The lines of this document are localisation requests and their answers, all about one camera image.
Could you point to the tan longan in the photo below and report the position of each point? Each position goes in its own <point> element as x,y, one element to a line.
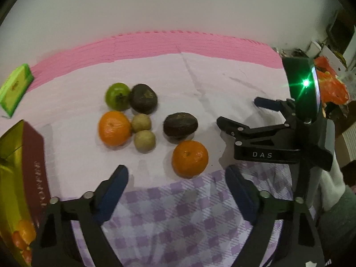
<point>144,141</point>
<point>141,122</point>

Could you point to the orange mandarin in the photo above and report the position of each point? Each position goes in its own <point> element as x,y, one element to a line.
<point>189,159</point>
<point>27,231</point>
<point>114,128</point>

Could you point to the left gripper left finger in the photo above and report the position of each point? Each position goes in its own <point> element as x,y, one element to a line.
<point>55,243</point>

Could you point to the orange plastic bag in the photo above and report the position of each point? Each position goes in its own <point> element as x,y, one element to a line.
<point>332,90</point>

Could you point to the white gloved right hand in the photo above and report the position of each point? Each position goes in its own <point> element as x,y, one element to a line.
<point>332,186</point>

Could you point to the dark oval fruit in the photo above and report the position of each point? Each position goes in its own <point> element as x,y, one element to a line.
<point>180,125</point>

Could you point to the dark round fruit back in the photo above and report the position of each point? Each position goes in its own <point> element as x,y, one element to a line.
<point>143,99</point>

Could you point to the green sleeve forearm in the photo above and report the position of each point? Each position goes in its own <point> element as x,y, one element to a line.
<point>337,228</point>

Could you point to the green tissue pack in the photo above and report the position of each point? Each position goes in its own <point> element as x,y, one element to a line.
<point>13,90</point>

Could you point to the red gold toffee tin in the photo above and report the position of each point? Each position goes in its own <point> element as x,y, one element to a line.
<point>24,185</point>

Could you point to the black camera box green light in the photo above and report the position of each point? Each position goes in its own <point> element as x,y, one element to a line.
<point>304,87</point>

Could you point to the pink purple checked tablecloth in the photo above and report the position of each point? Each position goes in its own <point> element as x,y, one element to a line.
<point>162,219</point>

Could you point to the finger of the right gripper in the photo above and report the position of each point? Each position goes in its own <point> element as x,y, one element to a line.
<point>269,135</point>
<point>286,108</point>

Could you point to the orange mandarin front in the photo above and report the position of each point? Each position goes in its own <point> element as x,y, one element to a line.
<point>27,231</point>

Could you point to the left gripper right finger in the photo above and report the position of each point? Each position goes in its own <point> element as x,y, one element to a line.
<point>298,244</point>

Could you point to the green tomato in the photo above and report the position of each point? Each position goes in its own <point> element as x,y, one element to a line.
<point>117,97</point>

